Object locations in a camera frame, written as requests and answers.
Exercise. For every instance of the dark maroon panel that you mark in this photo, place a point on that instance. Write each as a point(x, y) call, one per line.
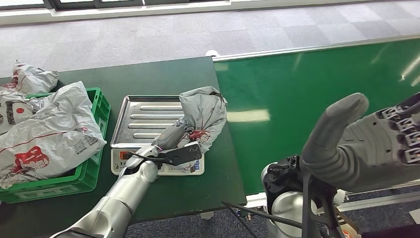
point(393, 233)

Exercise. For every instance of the black right camera bracket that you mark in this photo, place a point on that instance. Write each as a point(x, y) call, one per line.
point(308, 203)

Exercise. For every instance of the dark window frame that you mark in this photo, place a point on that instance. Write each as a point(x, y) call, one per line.
point(98, 4)

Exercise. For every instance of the white window sill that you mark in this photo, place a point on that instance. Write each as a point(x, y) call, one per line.
point(164, 11)

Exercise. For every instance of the metal conveyor foot bracket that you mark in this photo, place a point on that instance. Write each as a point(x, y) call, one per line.
point(244, 213)

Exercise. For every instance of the green plastic crate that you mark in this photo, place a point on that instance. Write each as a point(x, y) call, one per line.
point(82, 177)

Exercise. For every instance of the white round end cap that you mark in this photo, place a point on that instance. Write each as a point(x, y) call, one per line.
point(212, 53)

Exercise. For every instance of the aluminium conveyor side rail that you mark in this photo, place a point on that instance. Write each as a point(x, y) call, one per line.
point(295, 50)
point(377, 200)

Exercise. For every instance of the white table leg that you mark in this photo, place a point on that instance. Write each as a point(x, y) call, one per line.
point(207, 215)

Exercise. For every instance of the black camera bracket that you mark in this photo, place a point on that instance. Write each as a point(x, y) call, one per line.
point(308, 203)
point(183, 154)

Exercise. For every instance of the large mailer with red print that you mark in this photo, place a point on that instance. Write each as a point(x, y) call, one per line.
point(52, 138)

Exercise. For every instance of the steel tray electronic scale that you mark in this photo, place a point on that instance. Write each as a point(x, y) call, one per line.
point(147, 115)

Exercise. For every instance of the green conveyor belt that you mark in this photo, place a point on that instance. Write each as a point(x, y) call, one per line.
point(279, 98)

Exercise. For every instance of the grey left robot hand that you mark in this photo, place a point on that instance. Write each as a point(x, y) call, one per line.
point(170, 138)

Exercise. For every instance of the white flat floor object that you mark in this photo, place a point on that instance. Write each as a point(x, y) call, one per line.
point(415, 216)

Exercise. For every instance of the grey plastic mailer package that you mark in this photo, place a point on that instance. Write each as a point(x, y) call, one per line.
point(203, 108)

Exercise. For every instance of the crumpled grey mailer package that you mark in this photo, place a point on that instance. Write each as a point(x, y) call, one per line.
point(32, 78)

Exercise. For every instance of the grey mailer with red dot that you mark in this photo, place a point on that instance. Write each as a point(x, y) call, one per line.
point(19, 110)

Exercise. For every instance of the black left camera bracket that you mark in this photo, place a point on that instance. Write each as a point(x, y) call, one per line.
point(183, 154)

